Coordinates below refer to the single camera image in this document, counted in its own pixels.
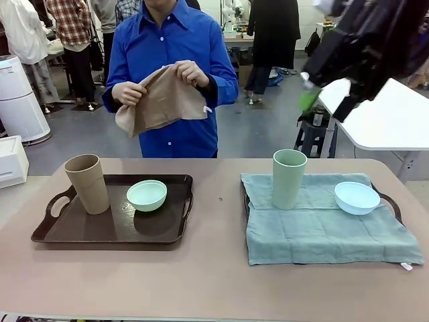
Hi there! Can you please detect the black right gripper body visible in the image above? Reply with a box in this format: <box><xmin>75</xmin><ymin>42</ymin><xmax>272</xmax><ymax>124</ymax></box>
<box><xmin>301</xmin><ymin>28</ymin><xmax>400</xmax><ymax>101</ymax></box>

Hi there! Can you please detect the tall green cup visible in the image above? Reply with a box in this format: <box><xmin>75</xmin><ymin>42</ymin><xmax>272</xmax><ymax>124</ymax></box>
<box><xmin>271</xmin><ymin>149</ymin><xmax>308</xmax><ymax>211</ymax></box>

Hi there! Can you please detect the white box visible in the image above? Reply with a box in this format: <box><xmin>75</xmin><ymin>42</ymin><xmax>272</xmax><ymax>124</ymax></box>
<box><xmin>0</xmin><ymin>135</ymin><xmax>29</xmax><ymax>189</ymax></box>

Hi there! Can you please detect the white cylindrical air purifier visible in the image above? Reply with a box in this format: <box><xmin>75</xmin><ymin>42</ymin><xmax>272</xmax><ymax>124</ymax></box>
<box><xmin>0</xmin><ymin>56</ymin><xmax>52</xmax><ymax>144</ymax></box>

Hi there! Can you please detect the bystander in long black coat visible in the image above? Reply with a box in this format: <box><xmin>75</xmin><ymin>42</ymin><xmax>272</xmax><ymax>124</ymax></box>
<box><xmin>243</xmin><ymin>0</ymin><xmax>302</xmax><ymax>102</ymax></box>

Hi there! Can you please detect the light blue bowl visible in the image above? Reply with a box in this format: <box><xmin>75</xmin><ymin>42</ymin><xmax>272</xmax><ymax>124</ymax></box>
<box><xmin>334</xmin><ymin>181</ymin><xmax>381</xmax><ymax>216</ymax></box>

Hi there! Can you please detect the beige cloth mat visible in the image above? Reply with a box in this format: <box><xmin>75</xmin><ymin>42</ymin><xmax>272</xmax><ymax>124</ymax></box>
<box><xmin>115</xmin><ymin>64</ymin><xmax>213</xmax><ymax>139</ymax></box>

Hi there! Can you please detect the person's right hand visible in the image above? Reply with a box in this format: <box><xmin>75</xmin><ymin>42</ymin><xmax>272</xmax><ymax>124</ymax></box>
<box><xmin>112</xmin><ymin>81</ymin><xmax>149</xmax><ymax>107</ymax></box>

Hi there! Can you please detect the cardboard box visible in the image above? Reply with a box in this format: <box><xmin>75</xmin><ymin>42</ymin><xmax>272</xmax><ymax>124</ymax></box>
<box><xmin>237</xmin><ymin>63</ymin><xmax>255</xmax><ymax>89</ymax></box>

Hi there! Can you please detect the teal cloth mat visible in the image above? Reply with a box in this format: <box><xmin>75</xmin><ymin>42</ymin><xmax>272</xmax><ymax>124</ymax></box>
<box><xmin>240</xmin><ymin>172</ymin><xmax>425</xmax><ymax>267</ymax></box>

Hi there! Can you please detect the bystander in white shirt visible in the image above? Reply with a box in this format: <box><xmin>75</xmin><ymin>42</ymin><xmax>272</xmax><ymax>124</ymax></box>
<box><xmin>0</xmin><ymin>0</ymin><xmax>58</xmax><ymax>112</ymax></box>

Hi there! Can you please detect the light green bowl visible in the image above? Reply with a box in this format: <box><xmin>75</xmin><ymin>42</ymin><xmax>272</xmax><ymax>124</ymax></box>
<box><xmin>126</xmin><ymin>180</ymin><xmax>168</xmax><ymax>213</ymax></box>

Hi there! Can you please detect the person's left forearm blue sleeve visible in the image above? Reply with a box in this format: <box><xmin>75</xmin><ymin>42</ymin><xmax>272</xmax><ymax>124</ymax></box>
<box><xmin>197</xmin><ymin>68</ymin><xmax>240</xmax><ymax>109</ymax></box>

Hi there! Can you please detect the dark brown handled tray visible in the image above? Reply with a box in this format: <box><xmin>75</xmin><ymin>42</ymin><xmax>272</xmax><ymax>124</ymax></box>
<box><xmin>30</xmin><ymin>174</ymin><xmax>195</xmax><ymax>245</ymax></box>
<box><xmin>243</xmin><ymin>180</ymin><xmax>404</xmax><ymax>226</ymax></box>

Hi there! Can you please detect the person's left hand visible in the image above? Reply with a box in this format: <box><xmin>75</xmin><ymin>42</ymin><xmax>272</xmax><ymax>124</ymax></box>
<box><xmin>174</xmin><ymin>61</ymin><xmax>210</xmax><ymax>88</ymax></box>

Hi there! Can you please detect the bystander in plaid shirt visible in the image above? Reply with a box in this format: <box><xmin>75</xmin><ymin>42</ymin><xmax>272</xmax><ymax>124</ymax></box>
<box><xmin>46</xmin><ymin>0</ymin><xmax>97</xmax><ymax>105</ymax></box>

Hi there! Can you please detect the black plastic stool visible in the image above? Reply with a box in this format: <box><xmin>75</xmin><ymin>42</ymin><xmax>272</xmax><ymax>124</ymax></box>
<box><xmin>294</xmin><ymin>117</ymin><xmax>332</xmax><ymax>159</ymax></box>

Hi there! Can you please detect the person's right forearm blue sleeve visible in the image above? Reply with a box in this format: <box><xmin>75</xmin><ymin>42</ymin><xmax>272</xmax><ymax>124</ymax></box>
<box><xmin>101</xmin><ymin>78</ymin><xmax>118</xmax><ymax>114</ymax></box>

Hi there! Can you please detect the tall beige cup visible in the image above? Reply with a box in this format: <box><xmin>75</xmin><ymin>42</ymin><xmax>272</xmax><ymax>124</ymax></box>
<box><xmin>64</xmin><ymin>154</ymin><xmax>111</xmax><ymax>215</ymax></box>

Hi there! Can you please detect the white table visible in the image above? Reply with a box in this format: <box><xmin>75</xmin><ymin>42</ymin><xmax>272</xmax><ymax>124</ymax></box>
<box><xmin>300</xmin><ymin>71</ymin><xmax>429</xmax><ymax>184</ymax></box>

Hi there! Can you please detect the person's torso blue shirt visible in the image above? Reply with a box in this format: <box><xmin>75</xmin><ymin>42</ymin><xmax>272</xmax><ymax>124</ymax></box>
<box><xmin>101</xmin><ymin>0</ymin><xmax>240</xmax><ymax>159</ymax></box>

